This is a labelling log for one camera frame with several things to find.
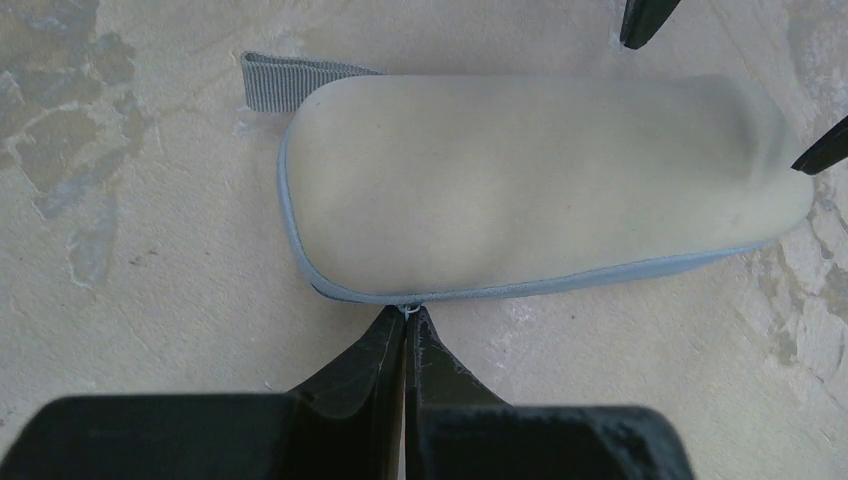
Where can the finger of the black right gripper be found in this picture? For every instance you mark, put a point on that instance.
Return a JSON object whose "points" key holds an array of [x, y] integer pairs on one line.
{"points": [[642, 19], [826, 152]]}

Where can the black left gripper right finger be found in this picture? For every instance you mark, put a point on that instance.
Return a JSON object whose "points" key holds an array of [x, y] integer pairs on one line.
{"points": [[456, 428]]}

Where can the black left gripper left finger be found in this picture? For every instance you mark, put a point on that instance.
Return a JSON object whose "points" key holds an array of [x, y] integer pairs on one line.
{"points": [[343, 421]]}

